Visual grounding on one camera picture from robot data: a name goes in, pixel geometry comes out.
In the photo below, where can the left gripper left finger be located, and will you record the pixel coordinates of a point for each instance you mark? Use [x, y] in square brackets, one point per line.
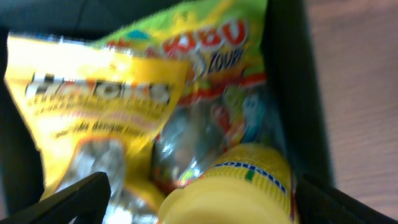
[83, 202]

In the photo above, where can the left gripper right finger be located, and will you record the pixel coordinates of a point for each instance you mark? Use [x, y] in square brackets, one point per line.
[319, 203]

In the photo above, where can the yellow Mentos gum bottle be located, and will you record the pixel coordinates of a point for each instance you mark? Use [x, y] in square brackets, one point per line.
[249, 184]

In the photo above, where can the yellow Hacks candy bag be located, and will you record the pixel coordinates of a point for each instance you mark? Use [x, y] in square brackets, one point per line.
[95, 109]

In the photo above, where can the green Haribo gummy bag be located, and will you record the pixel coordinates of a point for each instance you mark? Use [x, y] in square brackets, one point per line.
[227, 99]

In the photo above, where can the dark green box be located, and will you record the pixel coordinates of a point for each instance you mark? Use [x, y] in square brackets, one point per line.
[286, 44]

